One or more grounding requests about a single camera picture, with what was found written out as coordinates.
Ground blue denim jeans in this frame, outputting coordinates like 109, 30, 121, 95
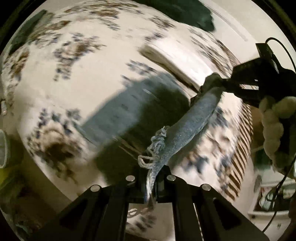
78, 72, 224, 202

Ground white gloved right hand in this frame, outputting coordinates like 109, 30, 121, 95
259, 96, 295, 179

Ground dark green blanket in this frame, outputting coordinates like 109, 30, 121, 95
136, 0, 215, 32

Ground floral white bed blanket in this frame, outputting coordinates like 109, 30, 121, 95
0, 0, 255, 237

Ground black cable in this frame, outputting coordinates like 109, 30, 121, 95
262, 37, 296, 233

